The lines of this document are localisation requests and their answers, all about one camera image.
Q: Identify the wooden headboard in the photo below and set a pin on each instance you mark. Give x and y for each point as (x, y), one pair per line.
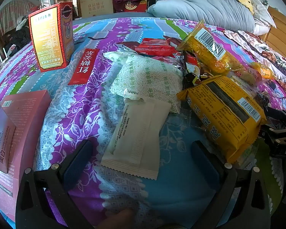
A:
(283, 31)

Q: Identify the yellow item on pillow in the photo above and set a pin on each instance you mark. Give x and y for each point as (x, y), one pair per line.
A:
(245, 0)

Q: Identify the large yellow snack packet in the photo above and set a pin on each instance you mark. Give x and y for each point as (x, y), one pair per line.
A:
(219, 114)

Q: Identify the dark red wrapper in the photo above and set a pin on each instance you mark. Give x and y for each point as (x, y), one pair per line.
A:
(126, 46)

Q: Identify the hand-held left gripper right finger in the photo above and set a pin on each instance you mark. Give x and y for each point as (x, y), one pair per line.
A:
(205, 164)

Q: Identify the red snack wrapper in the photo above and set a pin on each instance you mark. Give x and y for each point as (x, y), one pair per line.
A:
(155, 47)

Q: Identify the red flat sachet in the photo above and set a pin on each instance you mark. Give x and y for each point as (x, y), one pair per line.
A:
(84, 66)

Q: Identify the dark clothes heap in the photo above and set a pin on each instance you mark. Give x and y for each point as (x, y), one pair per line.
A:
(20, 35)

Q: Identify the red gift box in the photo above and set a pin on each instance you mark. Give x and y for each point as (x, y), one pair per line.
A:
(131, 6)

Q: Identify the plain cardboard box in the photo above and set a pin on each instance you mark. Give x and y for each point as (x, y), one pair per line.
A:
(96, 6)

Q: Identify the cream snack packet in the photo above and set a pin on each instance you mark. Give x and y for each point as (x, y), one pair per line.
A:
(135, 133)

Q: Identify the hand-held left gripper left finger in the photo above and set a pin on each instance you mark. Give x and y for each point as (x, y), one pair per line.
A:
(76, 164)

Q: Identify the large pink box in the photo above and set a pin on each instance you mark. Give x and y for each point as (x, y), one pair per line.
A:
(26, 128)

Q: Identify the white bag with green print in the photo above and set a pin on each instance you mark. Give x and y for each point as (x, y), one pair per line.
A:
(147, 81)

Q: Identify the yellow clear packet with barcode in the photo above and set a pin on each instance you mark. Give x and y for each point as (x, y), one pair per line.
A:
(205, 52)

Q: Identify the silver white wrapper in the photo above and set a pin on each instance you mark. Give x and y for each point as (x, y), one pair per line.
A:
(113, 56)

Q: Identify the white pillow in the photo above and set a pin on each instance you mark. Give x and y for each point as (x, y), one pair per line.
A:
(262, 16)

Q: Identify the grey duvet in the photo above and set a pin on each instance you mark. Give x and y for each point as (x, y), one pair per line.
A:
(205, 7)

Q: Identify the orange red carton box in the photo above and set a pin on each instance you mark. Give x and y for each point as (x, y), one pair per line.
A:
(50, 38)

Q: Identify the colourful floral bedsheet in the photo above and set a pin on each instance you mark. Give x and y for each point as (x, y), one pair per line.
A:
(85, 114)

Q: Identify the floral quilt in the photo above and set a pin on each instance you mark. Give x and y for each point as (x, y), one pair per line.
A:
(264, 50)

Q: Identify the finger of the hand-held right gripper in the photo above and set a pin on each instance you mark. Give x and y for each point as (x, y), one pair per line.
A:
(278, 136)
(283, 118)

